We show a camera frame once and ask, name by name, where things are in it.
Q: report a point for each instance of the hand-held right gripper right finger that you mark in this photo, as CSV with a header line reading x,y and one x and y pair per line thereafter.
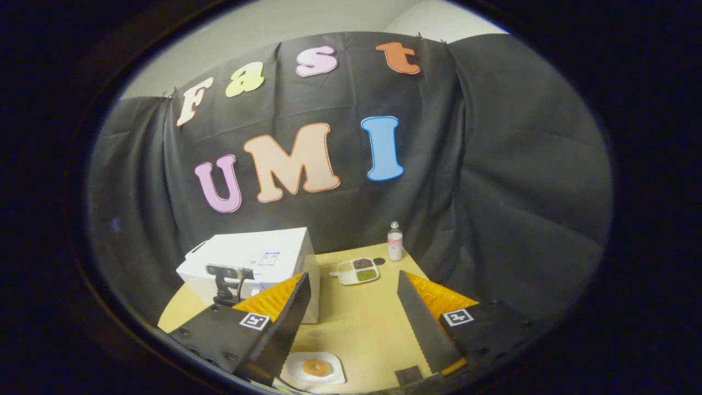
x,y
422,329

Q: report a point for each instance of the white square plate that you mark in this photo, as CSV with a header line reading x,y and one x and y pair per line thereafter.
x,y
335,362

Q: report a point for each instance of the divided tray of grains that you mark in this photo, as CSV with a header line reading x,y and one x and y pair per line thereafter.
x,y
357,271

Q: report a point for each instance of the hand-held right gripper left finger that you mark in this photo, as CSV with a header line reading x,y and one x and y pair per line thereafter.
x,y
290,323

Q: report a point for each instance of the white toaster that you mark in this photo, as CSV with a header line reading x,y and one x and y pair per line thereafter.
x,y
196,250

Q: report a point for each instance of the white microwave oven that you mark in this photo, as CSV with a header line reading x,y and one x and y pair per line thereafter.
x,y
274,247

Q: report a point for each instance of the brown glazed donut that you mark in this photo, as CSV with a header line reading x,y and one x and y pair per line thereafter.
x,y
317,367

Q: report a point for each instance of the clear plastic bottle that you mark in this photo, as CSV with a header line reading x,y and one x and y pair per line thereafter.
x,y
395,244

